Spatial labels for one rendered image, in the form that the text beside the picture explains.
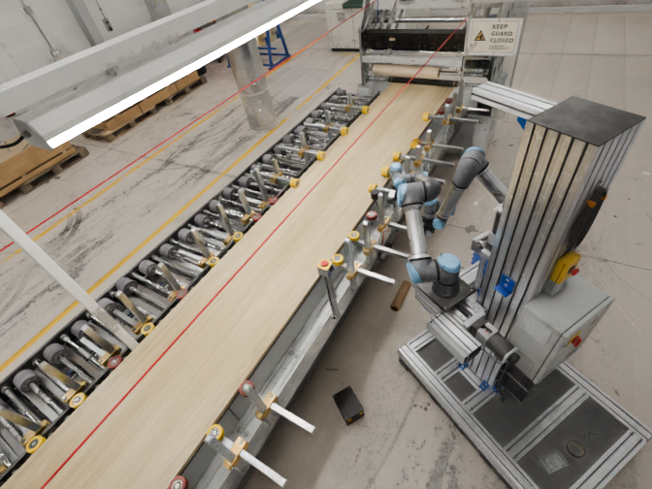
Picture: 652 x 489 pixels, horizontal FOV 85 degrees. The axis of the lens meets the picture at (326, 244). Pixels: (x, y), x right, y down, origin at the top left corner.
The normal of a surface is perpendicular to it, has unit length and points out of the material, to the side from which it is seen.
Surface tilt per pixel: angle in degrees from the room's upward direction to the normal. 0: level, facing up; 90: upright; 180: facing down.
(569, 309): 0
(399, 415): 0
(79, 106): 61
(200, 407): 0
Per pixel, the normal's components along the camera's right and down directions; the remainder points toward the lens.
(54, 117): 0.68, -0.11
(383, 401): -0.15, -0.70
